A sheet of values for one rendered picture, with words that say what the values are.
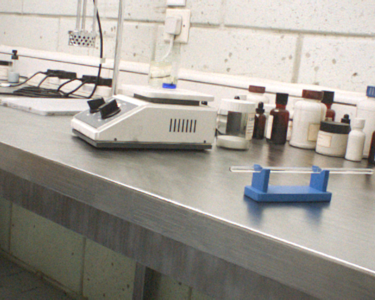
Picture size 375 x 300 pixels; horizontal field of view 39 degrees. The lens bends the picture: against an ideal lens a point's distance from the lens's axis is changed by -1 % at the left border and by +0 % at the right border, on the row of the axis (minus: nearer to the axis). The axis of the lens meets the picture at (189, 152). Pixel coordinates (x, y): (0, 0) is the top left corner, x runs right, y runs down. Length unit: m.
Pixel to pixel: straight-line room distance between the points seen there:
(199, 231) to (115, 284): 1.20
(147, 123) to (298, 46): 0.54
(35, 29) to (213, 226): 1.53
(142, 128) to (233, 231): 0.34
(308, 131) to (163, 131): 0.32
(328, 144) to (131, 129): 0.37
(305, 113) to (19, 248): 1.39
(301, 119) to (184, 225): 0.53
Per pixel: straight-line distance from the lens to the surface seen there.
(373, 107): 1.01
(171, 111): 0.81
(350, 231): 0.53
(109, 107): 0.81
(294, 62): 1.24
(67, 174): 0.67
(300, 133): 1.02
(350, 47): 1.18
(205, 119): 0.84
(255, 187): 0.60
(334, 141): 0.98
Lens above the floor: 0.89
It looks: 10 degrees down
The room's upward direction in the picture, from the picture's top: 6 degrees clockwise
